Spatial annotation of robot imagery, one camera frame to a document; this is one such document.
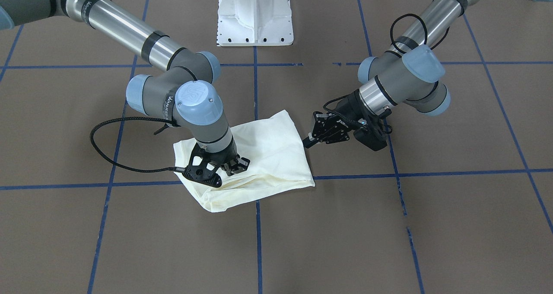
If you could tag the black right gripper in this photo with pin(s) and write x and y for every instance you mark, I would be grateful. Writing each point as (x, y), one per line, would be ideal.
(223, 157)

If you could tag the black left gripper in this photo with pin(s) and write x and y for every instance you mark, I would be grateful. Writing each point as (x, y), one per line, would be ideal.
(348, 111)

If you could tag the cream long-sleeve cat shirt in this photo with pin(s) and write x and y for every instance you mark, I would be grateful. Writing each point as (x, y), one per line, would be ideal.
(278, 163)

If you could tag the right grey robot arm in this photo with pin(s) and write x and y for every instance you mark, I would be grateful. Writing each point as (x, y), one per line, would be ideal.
(182, 95)

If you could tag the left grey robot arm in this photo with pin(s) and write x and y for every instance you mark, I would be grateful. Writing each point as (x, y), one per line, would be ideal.
(408, 72)

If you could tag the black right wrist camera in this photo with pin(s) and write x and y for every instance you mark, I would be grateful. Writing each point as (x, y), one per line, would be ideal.
(194, 172)

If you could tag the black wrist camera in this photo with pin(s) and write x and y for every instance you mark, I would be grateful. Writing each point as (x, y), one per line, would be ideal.
(194, 172)
(372, 132)

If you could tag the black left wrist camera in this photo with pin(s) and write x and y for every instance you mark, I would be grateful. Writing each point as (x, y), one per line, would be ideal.
(372, 132)

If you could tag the white camera mast base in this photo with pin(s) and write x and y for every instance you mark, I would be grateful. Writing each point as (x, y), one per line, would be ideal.
(243, 23)

